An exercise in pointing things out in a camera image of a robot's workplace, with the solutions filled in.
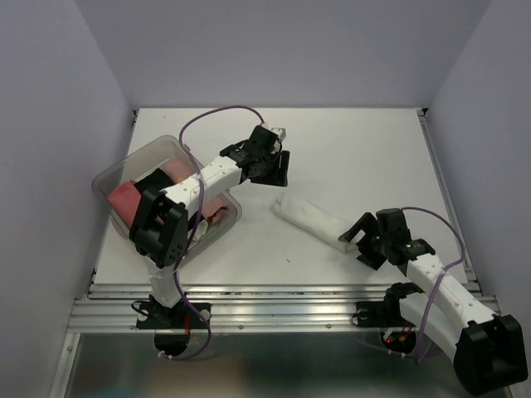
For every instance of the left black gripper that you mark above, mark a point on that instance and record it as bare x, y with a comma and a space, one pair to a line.
279, 176

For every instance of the rolled white t-shirt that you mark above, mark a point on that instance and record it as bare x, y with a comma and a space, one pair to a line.
200, 232

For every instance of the rolled red t-shirt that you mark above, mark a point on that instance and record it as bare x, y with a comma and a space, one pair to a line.
125, 200

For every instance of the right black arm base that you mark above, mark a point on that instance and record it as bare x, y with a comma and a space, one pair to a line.
385, 313

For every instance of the rolled pink printed t-shirt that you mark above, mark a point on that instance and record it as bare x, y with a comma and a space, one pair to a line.
178, 170

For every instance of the white printed t-shirt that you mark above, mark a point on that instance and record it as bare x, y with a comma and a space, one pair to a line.
314, 220

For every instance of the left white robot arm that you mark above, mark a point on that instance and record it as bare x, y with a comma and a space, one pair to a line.
160, 228

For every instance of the rolled black t-shirt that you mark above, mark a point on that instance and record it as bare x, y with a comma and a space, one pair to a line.
157, 179

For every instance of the aluminium mounting rail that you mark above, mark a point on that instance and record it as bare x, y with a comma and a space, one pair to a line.
235, 309

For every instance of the clear plastic storage bin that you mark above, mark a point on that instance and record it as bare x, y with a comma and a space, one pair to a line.
141, 163

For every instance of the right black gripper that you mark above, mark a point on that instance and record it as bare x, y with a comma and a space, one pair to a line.
367, 256

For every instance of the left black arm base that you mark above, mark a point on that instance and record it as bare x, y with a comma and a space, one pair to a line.
152, 315

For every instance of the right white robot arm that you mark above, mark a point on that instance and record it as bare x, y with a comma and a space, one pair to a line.
486, 349

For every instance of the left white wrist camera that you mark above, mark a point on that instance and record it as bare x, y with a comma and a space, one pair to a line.
279, 132

